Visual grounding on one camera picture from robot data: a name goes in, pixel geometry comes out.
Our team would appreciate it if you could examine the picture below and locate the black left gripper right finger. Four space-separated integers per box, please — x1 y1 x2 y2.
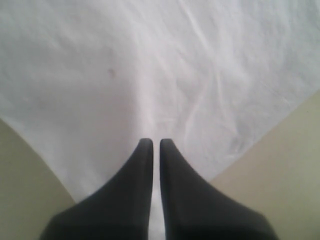
159 139 278 240

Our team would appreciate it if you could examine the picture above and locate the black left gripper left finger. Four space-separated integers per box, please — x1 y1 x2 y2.
40 138 153 240

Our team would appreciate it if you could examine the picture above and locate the white t-shirt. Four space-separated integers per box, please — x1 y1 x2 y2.
0 0 320 240

